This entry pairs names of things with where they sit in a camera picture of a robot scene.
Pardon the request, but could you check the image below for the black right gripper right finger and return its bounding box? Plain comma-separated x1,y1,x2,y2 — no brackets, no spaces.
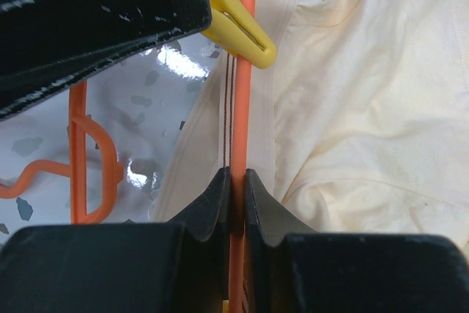
245,169,468,312

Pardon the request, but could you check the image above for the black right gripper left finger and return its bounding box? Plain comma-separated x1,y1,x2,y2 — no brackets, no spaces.
1,168,231,312

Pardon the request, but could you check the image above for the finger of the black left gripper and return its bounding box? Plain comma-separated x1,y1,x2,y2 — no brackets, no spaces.
1,0,212,75
1,29,199,119

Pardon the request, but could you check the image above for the yellow clothespin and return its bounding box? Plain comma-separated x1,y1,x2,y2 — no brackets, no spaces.
222,300,229,313
202,0,276,69

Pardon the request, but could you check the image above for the orange hanger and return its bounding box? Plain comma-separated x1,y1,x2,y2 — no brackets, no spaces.
0,0,257,313

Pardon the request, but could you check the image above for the cream underwear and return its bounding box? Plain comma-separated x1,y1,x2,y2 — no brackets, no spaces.
149,0,469,251

